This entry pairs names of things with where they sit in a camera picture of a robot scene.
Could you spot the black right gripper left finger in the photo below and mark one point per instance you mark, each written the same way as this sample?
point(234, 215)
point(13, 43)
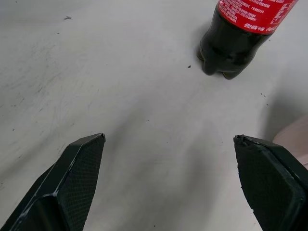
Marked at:
point(65, 183)

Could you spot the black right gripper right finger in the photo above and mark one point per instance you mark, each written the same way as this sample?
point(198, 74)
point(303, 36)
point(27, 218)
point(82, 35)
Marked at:
point(269, 183)

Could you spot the cola bottle with red label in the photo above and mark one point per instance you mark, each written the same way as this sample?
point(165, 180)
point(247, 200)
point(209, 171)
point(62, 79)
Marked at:
point(237, 38)

